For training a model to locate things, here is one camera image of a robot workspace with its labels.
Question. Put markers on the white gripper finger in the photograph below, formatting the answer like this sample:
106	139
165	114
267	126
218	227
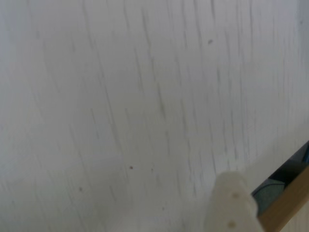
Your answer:
231	207

